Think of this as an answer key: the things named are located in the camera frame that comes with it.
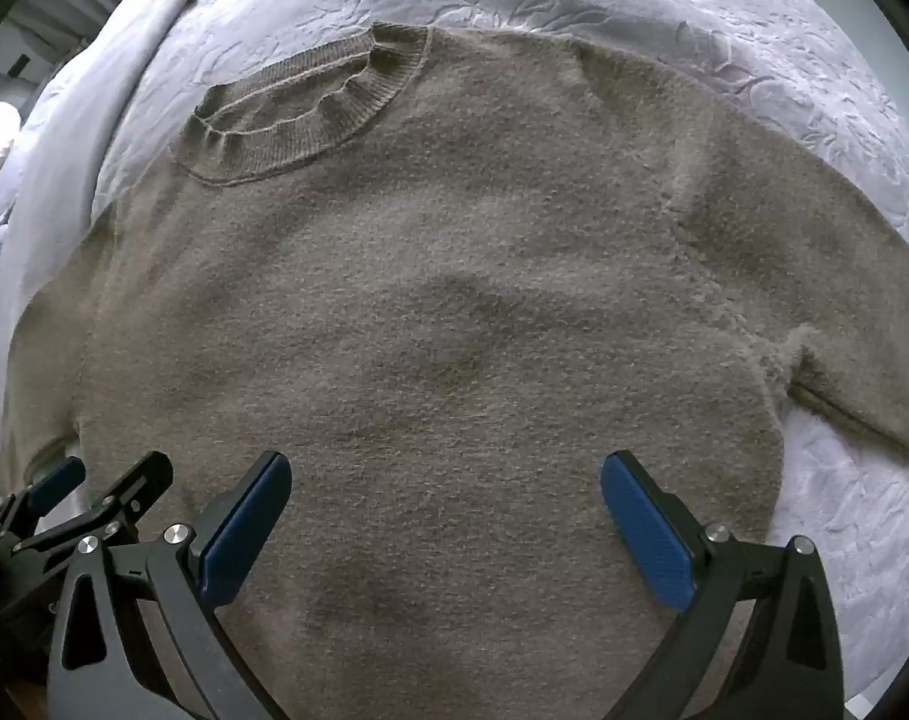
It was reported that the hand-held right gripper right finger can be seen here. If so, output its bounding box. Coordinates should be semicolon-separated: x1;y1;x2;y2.
600;451;845;720

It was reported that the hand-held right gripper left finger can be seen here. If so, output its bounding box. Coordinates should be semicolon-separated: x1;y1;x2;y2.
47;451;293;720

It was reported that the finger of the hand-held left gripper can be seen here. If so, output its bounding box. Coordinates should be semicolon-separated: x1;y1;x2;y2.
0;456;88;550
11;451;175;563

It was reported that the brown knit sweater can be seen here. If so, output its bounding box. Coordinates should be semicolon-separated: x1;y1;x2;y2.
0;22;909;720

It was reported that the embossed grey bedspread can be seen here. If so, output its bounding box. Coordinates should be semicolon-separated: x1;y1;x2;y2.
0;0;909;706

